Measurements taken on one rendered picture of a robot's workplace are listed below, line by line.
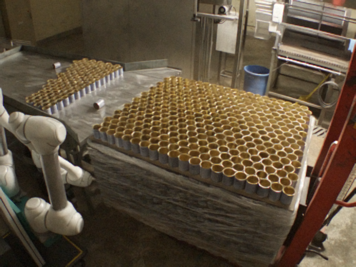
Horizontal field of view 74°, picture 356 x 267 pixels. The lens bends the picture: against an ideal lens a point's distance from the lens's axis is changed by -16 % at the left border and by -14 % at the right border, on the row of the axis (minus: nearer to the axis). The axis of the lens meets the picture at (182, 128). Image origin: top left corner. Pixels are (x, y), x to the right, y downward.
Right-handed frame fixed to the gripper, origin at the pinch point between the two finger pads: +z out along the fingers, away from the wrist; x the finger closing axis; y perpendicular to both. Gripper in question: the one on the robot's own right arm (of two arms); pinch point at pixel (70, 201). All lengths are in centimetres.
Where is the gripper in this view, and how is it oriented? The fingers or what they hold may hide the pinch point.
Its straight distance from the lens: 214.3
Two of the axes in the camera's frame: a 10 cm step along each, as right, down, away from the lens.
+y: -5.5, 4.5, -7.0
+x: 8.4, 3.3, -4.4
